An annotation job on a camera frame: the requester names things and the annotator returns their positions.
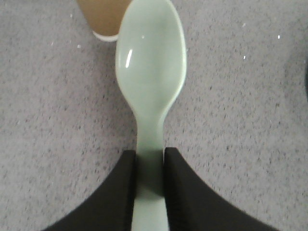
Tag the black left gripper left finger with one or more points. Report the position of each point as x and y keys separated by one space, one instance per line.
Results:
x=110 y=207

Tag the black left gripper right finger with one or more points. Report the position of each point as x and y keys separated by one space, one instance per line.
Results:
x=193 y=206

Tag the brown paper cup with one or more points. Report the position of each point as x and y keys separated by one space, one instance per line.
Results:
x=104 y=17

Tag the mint green plastic spoon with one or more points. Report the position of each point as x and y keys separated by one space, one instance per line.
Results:
x=150 y=71

